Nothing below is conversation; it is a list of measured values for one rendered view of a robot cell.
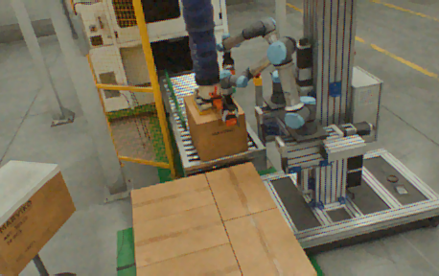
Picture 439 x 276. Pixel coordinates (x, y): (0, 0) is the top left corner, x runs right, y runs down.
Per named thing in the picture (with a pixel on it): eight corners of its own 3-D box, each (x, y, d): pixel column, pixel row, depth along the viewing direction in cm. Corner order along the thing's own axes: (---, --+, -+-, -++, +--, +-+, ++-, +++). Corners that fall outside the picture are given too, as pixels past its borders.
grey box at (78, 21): (84, 48, 326) (74, 12, 311) (91, 47, 327) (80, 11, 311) (83, 55, 309) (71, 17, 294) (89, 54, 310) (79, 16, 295)
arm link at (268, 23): (284, 87, 293) (249, 25, 291) (295, 80, 301) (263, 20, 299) (293, 81, 283) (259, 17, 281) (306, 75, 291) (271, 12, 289)
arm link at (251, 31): (256, 36, 276) (219, 56, 317) (265, 33, 282) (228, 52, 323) (249, 22, 275) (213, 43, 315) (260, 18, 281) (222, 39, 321)
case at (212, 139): (189, 133, 365) (182, 96, 345) (228, 124, 372) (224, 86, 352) (203, 166, 314) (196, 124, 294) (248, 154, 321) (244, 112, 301)
